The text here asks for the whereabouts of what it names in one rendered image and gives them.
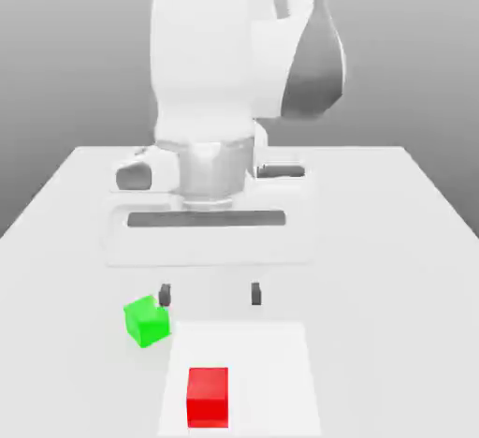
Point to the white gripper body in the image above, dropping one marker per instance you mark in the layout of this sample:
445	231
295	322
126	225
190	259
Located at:
206	243

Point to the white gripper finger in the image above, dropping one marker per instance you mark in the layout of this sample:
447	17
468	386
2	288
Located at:
256	294
164	294

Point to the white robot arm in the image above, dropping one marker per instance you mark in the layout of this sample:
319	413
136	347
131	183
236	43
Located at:
202	63

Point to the small green cube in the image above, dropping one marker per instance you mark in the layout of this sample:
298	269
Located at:
146	324

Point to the small red cube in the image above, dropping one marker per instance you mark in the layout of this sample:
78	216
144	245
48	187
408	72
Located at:
207	397

